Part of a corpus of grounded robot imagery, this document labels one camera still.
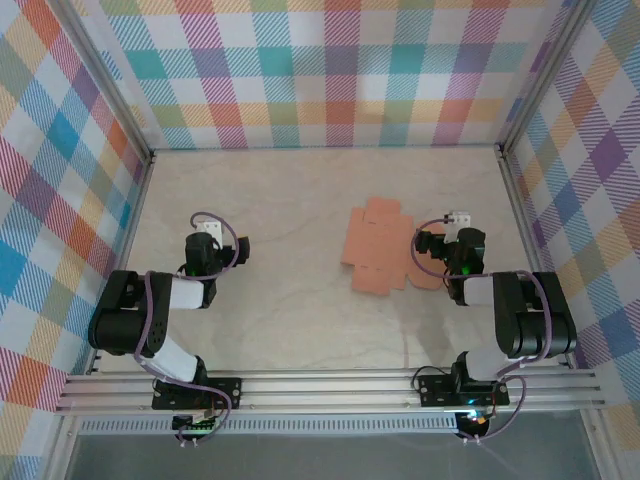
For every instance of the orange paper box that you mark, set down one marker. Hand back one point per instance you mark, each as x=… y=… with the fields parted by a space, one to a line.
x=375 y=245

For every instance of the aluminium left side rail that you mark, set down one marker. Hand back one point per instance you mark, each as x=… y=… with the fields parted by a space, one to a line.
x=122 y=260

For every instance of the aluminium right corner post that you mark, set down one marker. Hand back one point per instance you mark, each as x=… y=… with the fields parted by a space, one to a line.
x=545 y=75

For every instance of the aluminium rail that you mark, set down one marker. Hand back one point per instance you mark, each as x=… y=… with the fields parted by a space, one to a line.
x=122 y=260
x=532 y=250

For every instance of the aluminium right side rail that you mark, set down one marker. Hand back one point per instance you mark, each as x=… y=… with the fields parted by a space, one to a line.
x=532 y=250

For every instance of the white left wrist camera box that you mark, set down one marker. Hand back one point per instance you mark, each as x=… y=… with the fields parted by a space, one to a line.
x=209 y=230

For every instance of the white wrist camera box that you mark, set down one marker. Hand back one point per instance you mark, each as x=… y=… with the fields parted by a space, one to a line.
x=209 y=230
x=460 y=220

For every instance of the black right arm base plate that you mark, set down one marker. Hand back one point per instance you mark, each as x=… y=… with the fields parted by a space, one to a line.
x=435 y=390

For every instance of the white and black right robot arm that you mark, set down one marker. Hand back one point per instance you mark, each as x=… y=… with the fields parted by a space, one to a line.
x=530 y=320

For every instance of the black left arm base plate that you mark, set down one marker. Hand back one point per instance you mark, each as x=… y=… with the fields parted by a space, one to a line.
x=225 y=392

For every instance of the aluminium corner post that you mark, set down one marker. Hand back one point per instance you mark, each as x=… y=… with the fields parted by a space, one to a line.
x=100 y=80
x=545 y=75

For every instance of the aluminium mounting beam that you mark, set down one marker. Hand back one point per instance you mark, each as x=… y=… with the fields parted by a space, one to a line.
x=325 y=390

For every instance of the aluminium left corner post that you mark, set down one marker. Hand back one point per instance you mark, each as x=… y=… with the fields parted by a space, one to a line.
x=100 y=80

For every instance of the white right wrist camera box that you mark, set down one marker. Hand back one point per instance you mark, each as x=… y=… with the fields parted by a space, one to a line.
x=460 y=220

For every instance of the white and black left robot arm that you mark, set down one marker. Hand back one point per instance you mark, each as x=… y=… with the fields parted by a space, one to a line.
x=120 y=320

